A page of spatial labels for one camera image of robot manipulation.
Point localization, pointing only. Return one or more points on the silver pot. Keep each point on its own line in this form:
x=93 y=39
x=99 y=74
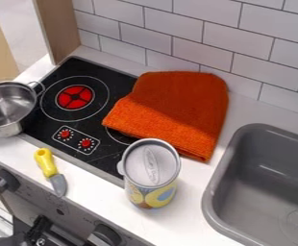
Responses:
x=6 y=109

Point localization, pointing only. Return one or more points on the toy stove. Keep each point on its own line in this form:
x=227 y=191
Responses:
x=66 y=115

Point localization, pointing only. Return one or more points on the yellow toy knife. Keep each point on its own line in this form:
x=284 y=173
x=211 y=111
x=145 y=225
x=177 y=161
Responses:
x=49 y=168

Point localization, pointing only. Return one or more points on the yellow toy can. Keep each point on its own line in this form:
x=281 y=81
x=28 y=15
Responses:
x=150 y=174

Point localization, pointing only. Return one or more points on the orange cloth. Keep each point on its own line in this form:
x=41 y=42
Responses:
x=177 y=109

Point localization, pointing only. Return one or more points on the toy sink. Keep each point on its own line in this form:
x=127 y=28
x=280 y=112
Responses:
x=265 y=189

